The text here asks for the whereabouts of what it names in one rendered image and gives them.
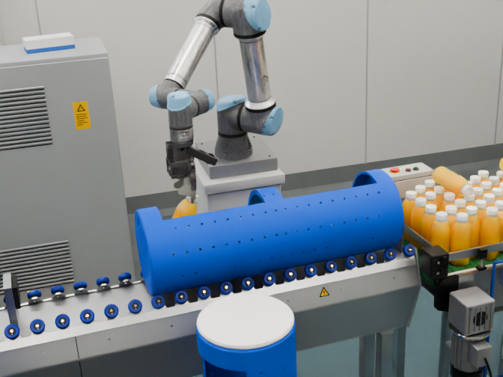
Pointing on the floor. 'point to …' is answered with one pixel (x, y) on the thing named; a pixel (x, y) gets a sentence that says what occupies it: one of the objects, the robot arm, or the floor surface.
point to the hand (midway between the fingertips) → (192, 197)
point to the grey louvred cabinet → (61, 171)
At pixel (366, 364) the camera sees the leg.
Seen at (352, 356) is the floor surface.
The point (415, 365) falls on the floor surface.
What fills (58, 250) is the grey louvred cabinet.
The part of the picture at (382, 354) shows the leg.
